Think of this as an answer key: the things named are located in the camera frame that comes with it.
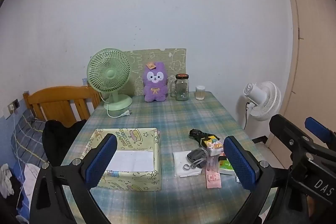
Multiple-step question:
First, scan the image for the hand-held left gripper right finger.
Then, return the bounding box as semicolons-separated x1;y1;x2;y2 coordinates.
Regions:
223;135;276;224

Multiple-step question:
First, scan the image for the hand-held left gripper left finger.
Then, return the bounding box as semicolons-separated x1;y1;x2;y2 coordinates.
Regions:
30;133;118;224

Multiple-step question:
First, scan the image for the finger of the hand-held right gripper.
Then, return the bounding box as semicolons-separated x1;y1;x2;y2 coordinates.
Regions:
268;114;336;167
304;117;336;146

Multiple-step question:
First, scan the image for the clear plastic packet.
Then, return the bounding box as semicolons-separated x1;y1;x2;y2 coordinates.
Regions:
207;156;219;173

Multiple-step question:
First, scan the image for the yellow cartoon fabric storage box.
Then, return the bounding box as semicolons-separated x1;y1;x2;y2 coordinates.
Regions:
85;128;161;191

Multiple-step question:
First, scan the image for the grey drawstring pouch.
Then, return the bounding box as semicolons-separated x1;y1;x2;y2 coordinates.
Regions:
186;148;209;170

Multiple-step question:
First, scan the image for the white cloth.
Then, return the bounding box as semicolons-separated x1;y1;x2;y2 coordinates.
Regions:
173;151;202;177

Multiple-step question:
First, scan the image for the green tissue packet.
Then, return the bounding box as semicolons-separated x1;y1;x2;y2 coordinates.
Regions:
219;157;234;175

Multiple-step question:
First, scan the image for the white sheet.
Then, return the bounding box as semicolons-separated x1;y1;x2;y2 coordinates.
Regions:
105;151;154;172

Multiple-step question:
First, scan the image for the white cartoon tissue pack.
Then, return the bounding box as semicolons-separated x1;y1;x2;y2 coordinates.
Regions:
205;140;225;157

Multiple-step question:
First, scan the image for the pink small card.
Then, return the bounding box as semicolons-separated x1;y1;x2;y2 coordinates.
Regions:
205;172;221;189

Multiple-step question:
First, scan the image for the white fan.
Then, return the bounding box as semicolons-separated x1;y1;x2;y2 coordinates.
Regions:
243;81;281;122

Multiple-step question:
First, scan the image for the yellow black packet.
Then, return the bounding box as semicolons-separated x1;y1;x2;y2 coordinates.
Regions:
201;135;219;146

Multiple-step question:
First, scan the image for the black garment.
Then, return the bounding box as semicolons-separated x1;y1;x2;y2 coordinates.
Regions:
42;119;87;164

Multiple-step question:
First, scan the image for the black plastic bag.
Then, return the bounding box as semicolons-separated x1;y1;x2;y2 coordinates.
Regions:
189;129;209;146

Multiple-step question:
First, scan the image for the beige door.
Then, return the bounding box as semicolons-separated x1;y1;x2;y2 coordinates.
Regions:
280;0;336;169

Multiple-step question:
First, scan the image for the blue plaid bedding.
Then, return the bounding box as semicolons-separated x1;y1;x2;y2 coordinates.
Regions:
10;110;49;224

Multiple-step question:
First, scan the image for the green desk fan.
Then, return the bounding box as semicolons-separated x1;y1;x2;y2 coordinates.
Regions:
87;48;132;111

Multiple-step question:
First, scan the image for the purple plush toy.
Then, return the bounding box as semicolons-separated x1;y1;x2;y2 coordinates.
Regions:
143;62;169;103

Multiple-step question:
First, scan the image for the glass jar with black lid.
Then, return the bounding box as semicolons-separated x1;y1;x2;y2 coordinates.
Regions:
175;73;189;101

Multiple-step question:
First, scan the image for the white garment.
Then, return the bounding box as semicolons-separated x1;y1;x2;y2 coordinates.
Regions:
0;163;15;197

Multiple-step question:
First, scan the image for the green cartoon printed board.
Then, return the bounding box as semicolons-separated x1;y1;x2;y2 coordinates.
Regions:
123;49;187;96

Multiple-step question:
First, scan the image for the black fan cable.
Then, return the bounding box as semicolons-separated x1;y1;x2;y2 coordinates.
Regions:
244;103;254;135

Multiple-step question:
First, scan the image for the green fan power cord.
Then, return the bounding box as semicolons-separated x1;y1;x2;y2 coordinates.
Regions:
106;103;131;118

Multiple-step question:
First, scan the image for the white charger cable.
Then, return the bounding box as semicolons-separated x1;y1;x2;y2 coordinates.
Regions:
10;109;22;209

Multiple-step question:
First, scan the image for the wall socket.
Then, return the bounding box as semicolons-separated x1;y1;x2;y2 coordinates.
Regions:
7;99;19;118

